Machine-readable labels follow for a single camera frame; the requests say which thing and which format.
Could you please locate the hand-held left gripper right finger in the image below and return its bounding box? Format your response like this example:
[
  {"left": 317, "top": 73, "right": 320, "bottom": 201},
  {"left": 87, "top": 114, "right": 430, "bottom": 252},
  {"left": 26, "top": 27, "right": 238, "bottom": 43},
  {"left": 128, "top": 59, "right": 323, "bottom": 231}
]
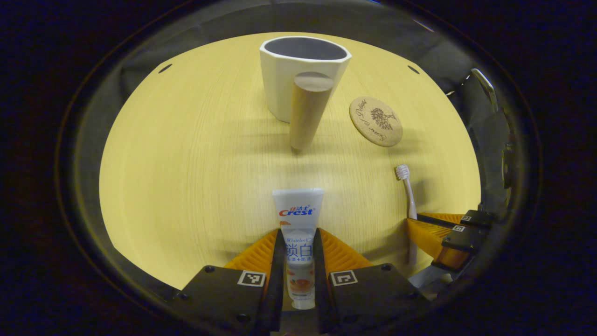
[{"left": 312, "top": 228, "right": 430, "bottom": 335}]

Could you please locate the white toothpaste tube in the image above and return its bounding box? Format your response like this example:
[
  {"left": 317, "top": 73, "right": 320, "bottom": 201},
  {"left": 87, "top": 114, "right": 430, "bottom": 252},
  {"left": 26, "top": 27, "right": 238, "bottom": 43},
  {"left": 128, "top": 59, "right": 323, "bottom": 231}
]
[{"left": 272, "top": 188, "right": 325, "bottom": 310}]

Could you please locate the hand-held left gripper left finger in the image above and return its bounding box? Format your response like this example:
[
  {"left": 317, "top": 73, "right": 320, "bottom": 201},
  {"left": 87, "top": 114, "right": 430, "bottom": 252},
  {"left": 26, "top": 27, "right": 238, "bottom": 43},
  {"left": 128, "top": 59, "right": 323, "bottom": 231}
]
[{"left": 174, "top": 228, "right": 286, "bottom": 335}]

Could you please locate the pink white toothbrush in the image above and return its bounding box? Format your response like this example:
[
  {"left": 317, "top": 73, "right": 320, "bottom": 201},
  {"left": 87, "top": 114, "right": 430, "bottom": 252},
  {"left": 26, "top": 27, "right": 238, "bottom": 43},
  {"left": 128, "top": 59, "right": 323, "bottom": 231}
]
[{"left": 396, "top": 164, "right": 419, "bottom": 266}]

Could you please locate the light wooden desktop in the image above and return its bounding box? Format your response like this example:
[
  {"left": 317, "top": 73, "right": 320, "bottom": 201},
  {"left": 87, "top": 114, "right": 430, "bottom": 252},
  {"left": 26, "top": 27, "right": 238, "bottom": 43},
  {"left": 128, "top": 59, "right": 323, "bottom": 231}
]
[{"left": 98, "top": 31, "right": 482, "bottom": 291}]

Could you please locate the white cup with wooden handle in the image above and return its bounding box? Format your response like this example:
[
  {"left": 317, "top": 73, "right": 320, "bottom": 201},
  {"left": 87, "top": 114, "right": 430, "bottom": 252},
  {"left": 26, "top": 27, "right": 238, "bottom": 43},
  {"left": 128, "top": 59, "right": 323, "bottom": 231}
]
[{"left": 259, "top": 36, "right": 352, "bottom": 153}]

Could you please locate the round wooden coaster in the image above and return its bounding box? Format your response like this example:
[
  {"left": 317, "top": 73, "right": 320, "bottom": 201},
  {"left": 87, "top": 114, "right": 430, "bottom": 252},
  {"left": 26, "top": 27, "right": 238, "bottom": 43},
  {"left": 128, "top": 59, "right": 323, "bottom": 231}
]
[{"left": 349, "top": 96, "right": 403, "bottom": 148}]

